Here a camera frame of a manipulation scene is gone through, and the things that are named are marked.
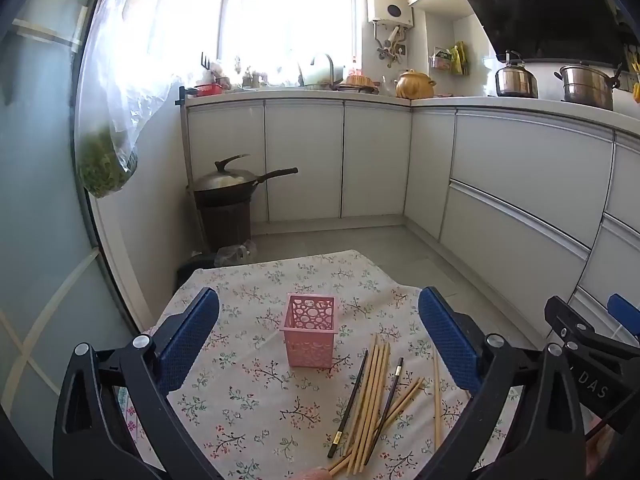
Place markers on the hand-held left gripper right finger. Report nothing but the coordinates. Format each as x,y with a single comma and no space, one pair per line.
445,330

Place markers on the plastic bag with greens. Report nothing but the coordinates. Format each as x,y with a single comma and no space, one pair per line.
107,170

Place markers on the bunch of wooden chopsticks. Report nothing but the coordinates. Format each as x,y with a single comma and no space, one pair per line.
375,395

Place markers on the black wall hooks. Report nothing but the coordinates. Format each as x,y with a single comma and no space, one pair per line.
205,60

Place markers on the black clamp bracket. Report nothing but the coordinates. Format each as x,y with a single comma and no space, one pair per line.
180,96

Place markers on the dark brown stool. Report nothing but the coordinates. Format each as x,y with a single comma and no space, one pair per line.
225,225

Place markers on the black chopstick with gold band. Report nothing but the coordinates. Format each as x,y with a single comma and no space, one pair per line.
350,400

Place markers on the brown ridged baking mould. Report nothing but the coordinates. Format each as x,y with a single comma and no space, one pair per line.
359,82

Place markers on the crumpled clear plastic bag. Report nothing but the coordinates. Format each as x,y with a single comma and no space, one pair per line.
237,252

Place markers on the red plastic basket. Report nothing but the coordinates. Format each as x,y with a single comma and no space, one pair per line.
207,89

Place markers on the hanging yellow green gloves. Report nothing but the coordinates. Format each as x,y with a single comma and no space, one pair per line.
460,59

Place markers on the black chopstick with silver band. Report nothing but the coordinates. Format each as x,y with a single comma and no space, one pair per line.
390,400

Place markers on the black range hood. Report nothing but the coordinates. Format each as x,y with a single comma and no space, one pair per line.
540,5

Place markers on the white kitchen cabinets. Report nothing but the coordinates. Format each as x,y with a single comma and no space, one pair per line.
525,170

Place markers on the floral tablecloth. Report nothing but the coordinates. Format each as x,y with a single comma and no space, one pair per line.
240,410

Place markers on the steel cooking pot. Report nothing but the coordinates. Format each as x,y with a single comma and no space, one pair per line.
587,87

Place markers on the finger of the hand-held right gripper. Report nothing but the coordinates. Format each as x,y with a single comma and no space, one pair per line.
600,370
627,312

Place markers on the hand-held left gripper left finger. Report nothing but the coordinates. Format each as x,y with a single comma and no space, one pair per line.
190,330

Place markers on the yellow clay pot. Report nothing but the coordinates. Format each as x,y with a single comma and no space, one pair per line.
414,85

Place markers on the black wok with lid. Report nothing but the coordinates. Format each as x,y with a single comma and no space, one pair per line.
225,187

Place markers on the window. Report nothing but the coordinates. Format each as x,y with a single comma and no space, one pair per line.
285,20

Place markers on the pink perforated utensil basket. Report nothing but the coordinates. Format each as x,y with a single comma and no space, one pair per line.
309,345

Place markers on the sink faucet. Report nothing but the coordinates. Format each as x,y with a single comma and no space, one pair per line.
327,67

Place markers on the steel kettle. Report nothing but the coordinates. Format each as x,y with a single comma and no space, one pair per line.
515,80

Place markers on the frosted glass sliding door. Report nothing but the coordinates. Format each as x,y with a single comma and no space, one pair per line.
45,185

